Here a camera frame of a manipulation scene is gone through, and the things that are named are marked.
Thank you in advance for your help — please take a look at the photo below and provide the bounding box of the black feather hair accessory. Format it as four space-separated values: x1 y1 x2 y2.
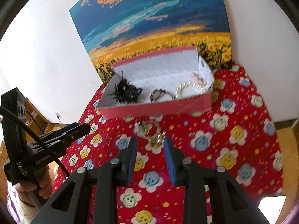
110 71 143 104

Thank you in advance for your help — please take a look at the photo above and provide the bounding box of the red smiley flower cloth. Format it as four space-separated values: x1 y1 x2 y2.
53 62 284 224

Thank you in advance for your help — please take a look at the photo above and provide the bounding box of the gold earring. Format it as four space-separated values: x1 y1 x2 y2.
148 132 167 146

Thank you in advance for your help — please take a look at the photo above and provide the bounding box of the white smartphone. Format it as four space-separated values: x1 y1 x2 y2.
258 195 286 222

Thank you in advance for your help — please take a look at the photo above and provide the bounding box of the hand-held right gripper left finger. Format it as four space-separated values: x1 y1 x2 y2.
30 136 139 224

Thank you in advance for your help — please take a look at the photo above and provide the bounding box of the gold ring bracelet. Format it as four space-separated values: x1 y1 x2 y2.
149 89 174 103

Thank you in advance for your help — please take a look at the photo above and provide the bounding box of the pink cardboard box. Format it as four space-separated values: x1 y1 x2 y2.
95 46 215 119

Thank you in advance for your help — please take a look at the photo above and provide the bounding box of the person's left forearm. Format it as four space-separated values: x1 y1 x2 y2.
7 198 41 224

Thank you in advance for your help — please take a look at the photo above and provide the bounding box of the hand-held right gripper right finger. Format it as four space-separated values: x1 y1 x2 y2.
163 137 271 224

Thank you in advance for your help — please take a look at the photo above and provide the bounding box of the sunflower field painting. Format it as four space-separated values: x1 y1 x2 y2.
69 0 233 85

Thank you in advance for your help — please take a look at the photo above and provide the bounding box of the white pearl bracelet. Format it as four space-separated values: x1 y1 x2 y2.
174 81 212 99

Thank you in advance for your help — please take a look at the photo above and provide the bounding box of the wooden door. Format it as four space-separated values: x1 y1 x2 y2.
273 118 299 192

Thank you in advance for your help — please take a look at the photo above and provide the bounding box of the person's left hand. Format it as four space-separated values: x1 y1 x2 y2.
17 164 53 207

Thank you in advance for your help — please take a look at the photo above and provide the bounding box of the pink hair clip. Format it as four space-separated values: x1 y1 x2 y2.
191 72 207 84

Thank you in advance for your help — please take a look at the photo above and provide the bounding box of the wooden furniture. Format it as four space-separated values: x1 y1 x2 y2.
0 97 61 192

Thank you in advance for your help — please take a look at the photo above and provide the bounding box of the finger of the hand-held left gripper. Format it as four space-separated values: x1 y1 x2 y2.
30 123 91 153
43 122 78 137

